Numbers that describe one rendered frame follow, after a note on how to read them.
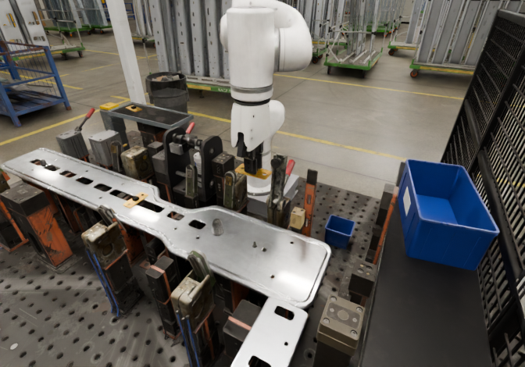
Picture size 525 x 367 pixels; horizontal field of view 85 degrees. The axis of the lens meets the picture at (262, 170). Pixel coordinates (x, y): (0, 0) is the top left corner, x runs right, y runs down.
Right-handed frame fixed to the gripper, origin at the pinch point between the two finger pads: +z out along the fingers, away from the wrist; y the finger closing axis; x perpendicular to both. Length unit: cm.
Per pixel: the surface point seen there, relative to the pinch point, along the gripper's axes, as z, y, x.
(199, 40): 39, -374, -308
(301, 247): 27.5, -5.3, 12.0
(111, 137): 17, -17, -76
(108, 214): 19.7, 14.6, -38.8
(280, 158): 7.0, -15.9, 0.3
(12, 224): 47, 19, -102
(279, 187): 16.0, -14.6, 0.7
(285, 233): 27.5, -8.4, 5.9
